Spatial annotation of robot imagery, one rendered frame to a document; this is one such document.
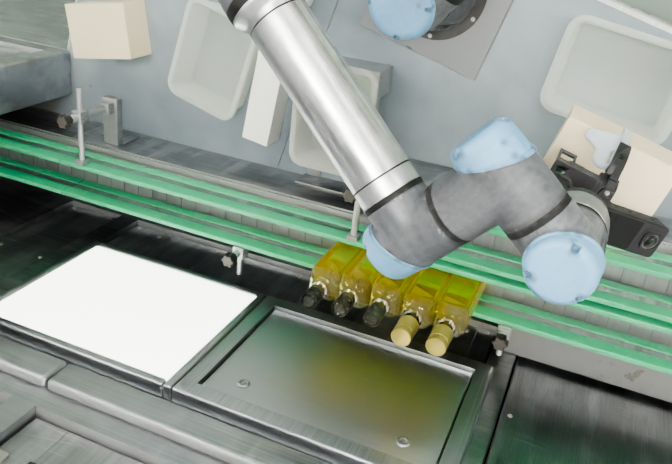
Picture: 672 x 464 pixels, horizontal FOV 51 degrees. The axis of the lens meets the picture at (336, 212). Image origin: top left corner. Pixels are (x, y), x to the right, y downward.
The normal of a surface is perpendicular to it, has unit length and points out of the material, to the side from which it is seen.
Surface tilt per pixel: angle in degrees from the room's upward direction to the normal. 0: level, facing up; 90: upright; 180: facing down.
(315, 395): 90
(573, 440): 89
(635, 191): 0
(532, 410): 90
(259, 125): 0
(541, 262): 0
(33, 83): 90
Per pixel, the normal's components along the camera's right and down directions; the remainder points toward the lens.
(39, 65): 0.92, 0.25
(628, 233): 0.15, 0.51
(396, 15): -0.49, 0.45
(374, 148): 0.13, -0.16
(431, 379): 0.10, -0.91
